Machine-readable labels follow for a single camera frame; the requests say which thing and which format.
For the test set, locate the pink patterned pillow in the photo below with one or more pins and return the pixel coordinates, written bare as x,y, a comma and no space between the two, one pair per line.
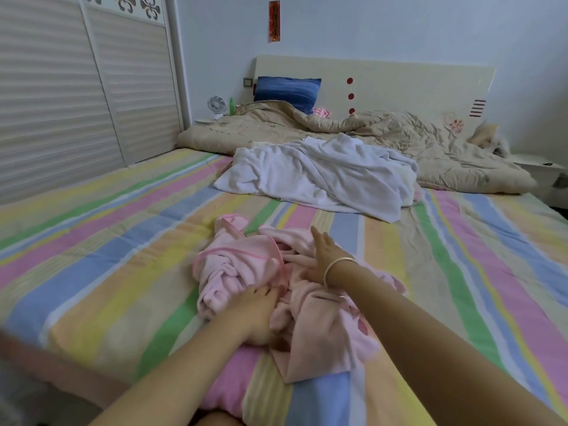
322,112

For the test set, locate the green bottle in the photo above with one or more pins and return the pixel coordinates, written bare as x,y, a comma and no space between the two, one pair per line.
232,107

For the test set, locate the blue pillow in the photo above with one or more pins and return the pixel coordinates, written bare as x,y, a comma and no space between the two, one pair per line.
287,93

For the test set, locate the striped pastel bed sheet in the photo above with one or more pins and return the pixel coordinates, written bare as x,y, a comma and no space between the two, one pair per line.
106,253

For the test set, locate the cream plush toy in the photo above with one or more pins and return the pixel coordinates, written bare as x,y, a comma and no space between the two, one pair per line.
486,137

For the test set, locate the person's left forearm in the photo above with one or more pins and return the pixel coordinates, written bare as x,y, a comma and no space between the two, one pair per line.
169,386

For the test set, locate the person's left hand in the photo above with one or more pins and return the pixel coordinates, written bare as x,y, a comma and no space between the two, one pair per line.
253,315

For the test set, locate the person's right hand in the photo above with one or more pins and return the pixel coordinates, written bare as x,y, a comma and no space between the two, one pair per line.
324,261

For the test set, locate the white towel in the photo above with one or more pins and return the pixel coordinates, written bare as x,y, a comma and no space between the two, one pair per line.
337,177

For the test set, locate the person's right forearm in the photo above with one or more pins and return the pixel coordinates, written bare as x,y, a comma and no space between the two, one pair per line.
444,359

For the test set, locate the beige quilt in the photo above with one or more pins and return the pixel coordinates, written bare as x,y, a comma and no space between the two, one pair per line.
444,151

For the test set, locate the white nightstand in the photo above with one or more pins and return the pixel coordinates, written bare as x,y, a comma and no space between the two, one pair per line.
541,168

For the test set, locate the wall switch plate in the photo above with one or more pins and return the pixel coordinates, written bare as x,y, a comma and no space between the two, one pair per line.
248,81

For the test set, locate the red wall hanging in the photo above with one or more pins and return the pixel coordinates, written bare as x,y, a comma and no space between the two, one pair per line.
274,20

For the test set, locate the small white desk fan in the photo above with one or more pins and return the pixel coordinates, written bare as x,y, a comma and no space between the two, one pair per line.
217,105

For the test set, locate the white headboard with red dots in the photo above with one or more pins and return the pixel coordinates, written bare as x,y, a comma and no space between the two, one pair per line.
408,84

